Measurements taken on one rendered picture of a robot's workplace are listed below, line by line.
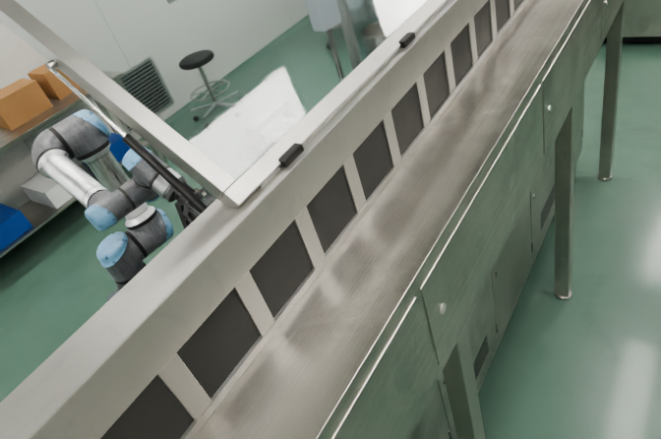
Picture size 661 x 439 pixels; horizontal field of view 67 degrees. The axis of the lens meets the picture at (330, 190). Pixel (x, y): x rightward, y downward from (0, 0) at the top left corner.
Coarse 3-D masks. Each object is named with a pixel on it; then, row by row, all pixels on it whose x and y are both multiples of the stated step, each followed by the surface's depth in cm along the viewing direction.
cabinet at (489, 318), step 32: (576, 96) 267; (576, 128) 280; (576, 160) 297; (544, 192) 241; (544, 224) 252; (512, 256) 212; (512, 288) 221; (480, 320) 189; (480, 352) 196; (480, 384) 204; (448, 416) 176
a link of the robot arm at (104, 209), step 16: (48, 144) 152; (32, 160) 151; (48, 160) 149; (64, 160) 148; (48, 176) 152; (64, 176) 144; (80, 176) 142; (80, 192) 139; (96, 192) 137; (112, 192) 137; (96, 208) 133; (112, 208) 134; (128, 208) 137; (96, 224) 133; (112, 224) 136
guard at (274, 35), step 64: (64, 0) 82; (128, 0) 87; (192, 0) 92; (256, 0) 98; (320, 0) 104; (384, 0) 112; (128, 64) 80; (192, 64) 85; (256, 64) 90; (320, 64) 95; (192, 128) 79; (256, 128) 83
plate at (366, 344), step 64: (576, 0) 152; (512, 64) 131; (576, 64) 157; (448, 128) 116; (512, 128) 114; (384, 192) 103; (448, 192) 98; (512, 192) 122; (384, 256) 89; (448, 256) 93; (320, 320) 82; (384, 320) 78; (448, 320) 99; (256, 384) 75; (320, 384) 72; (384, 384) 80
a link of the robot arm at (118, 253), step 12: (108, 240) 174; (120, 240) 171; (132, 240) 174; (96, 252) 172; (108, 252) 169; (120, 252) 170; (132, 252) 173; (144, 252) 176; (108, 264) 170; (120, 264) 171; (132, 264) 174; (120, 276) 173; (132, 276) 175
